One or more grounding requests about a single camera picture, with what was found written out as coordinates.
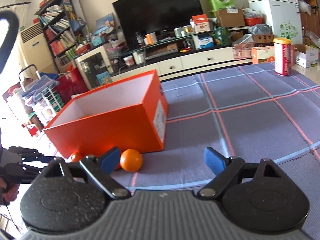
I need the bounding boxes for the person's left hand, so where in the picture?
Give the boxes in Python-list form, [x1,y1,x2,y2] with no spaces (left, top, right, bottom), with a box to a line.
[0,178,20,204]

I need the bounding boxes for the small orange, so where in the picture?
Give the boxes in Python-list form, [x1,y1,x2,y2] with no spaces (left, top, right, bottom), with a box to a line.
[120,149,143,172]
[69,152,84,163]

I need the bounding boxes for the blue plaid tablecloth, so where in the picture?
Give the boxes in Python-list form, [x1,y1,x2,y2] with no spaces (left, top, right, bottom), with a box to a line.
[113,63,319,193]

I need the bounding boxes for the orange cardboard box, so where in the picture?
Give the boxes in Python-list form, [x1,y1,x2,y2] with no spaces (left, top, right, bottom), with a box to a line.
[44,70,169,158]

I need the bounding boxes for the shopping trolley with bags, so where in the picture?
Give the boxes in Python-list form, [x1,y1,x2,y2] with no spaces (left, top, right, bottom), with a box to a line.
[6,64,64,126]

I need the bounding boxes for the white glass-door small cabinet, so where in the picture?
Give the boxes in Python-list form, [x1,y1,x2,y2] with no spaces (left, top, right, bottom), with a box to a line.
[75,44,114,90]

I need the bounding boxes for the white standing air conditioner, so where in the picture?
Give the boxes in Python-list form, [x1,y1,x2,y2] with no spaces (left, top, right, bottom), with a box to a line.
[20,23,58,74]

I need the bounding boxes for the orange white gift box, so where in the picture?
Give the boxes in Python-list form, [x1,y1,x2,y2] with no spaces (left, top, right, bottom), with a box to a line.
[252,46,274,64]

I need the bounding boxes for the white TV cabinet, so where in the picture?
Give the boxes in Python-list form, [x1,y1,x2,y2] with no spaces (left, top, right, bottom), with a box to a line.
[111,47,252,81]

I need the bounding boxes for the red yellow-lidded canister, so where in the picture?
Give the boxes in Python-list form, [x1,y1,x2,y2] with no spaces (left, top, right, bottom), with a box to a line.
[273,37,293,76]

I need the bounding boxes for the black cluttered bookshelf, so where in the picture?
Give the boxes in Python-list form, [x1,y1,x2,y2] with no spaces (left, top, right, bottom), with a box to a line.
[35,0,86,72]

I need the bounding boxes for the brown cardboard box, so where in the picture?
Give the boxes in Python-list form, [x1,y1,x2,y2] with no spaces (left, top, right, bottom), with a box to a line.
[215,8,246,28]

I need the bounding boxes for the white chest freezer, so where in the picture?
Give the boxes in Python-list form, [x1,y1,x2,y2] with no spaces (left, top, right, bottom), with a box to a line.
[248,0,303,44]

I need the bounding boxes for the black flat television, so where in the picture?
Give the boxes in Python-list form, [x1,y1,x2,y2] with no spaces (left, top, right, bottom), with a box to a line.
[113,0,203,48]

